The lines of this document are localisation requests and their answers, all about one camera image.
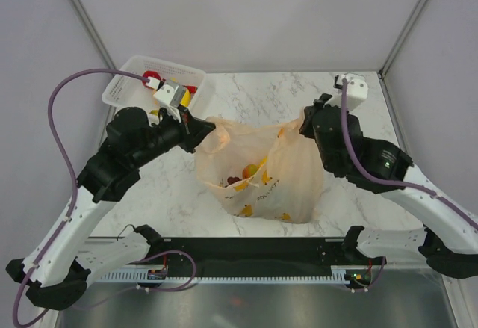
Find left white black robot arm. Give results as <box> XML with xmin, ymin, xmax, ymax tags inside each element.
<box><xmin>6</xmin><ymin>107</ymin><xmax>216</xmax><ymax>311</ymax></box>

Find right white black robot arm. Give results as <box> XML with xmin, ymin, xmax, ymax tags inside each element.
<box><xmin>299</xmin><ymin>94</ymin><xmax>477</xmax><ymax>279</ymax></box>

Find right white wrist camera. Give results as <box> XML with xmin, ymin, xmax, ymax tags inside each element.
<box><xmin>329</xmin><ymin>72</ymin><xmax>368</xmax><ymax>111</ymax></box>

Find aluminium frame rail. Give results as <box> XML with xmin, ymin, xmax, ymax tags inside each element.
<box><xmin>52</xmin><ymin>236</ymin><xmax>459</xmax><ymax>269</ymax></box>

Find fake yellow banana bunch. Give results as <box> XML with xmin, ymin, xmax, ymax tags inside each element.
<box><xmin>149</xmin><ymin>90</ymin><xmax>191</xmax><ymax>116</ymax></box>

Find white plastic fruit basket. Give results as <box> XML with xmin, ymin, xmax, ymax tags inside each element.
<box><xmin>102</xmin><ymin>55</ymin><xmax>214</xmax><ymax>123</ymax></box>

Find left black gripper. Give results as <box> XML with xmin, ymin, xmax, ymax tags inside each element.
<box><xmin>132</xmin><ymin>103</ymin><xmax>216</xmax><ymax>168</ymax></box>

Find fake orange mango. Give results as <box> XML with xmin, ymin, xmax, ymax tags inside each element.
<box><xmin>242</xmin><ymin>164</ymin><xmax>261</xmax><ymax>179</ymax></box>

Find fake red chili pepper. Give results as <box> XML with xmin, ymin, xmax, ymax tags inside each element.
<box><xmin>186</xmin><ymin>85</ymin><xmax>197</xmax><ymax>94</ymax></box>

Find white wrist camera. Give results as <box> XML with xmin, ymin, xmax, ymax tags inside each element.
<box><xmin>329</xmin><ymin>72</ymin><xmax>368</xmax><ymax>111</ymax></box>
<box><xmin>152</xmin><ymin>79</ymin><xmax>187</xmax><ymax>116</ymax></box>

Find peach banana-print plastic bag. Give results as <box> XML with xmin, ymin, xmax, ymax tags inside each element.
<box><xmin>194</xmin><ymin>115</ymin><xmax>324</xmax><ymax>223</ymax></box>

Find fake dark red grapes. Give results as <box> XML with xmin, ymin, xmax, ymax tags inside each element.
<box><xmin>226</xmin><ymin>176</ymin><xmax>242</xmax><ymax>186</ymax></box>

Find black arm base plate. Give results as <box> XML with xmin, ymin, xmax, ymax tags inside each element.
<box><xmin>148</xmin><ymin>237</ymin><xmax>382</xmax><ymax>277</ymax></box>

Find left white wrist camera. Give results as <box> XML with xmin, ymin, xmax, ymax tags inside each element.
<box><xmin>152</xmin><ymin>79</ymin><xmax>187</xmax><ymax>116</ymax></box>

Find white slotted cable duct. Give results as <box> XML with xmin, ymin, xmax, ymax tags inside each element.
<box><xmin>97</xmin><ymin>266</ymin><xmax>350</xmax><ymax>285</ymax></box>

